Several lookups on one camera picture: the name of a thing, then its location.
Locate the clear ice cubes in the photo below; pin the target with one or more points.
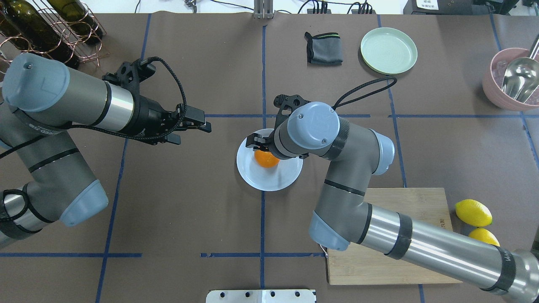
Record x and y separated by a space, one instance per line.
492 86

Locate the dark green wine bottle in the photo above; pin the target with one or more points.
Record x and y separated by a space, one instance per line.
40 34
79 19

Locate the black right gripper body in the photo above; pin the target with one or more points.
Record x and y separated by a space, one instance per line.
257 141

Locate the grey folded cloth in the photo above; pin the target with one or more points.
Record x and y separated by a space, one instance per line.
324 49

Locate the yellow lemon far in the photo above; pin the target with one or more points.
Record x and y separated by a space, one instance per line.
484 235

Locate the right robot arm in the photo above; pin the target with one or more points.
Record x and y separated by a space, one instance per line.
342 217

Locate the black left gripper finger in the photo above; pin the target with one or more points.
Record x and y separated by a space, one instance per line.
194 119
171 138

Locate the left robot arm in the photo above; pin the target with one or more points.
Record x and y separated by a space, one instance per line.
42 100

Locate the yellow lemon near board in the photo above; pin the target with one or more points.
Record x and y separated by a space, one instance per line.
473 213

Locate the pink bowl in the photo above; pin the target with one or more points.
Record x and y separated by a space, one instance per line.
509 54

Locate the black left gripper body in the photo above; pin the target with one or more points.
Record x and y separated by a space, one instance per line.
148 115

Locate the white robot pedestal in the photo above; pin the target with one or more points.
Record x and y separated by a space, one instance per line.
262 296

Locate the light blue plate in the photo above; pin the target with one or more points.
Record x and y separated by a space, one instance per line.
266 178

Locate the aluminium frame post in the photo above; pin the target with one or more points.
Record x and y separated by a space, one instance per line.
263 9

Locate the dark green wine bottle upper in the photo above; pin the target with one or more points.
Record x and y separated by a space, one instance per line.
79 19

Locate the copper wire wine rack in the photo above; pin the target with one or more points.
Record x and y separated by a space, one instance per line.
63 30

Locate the metal scoop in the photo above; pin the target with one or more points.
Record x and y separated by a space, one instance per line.
521 75

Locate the orange fruit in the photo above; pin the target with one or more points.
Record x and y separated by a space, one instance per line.
265 159

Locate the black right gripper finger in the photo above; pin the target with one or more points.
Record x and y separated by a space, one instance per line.
257 141

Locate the green plate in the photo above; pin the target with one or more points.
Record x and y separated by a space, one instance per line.
388 51

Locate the dark green wine bottle middle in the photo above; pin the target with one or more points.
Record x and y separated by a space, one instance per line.
40 34

